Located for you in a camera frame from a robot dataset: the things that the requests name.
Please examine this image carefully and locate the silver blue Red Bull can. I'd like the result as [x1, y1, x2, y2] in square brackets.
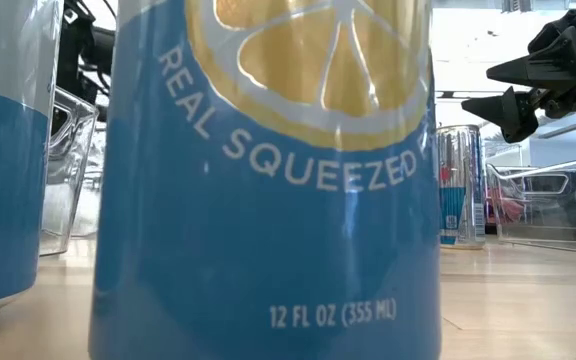
[436, 123, 487, 250]

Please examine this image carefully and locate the Spindrift lemon soda can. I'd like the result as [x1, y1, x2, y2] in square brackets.
[0, 0, 65, 331]
[87, 0, 443, 360]

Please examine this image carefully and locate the clear plastic bin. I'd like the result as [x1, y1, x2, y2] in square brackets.
[39, 85, 108, 257]
[485, 142, 576, 257]

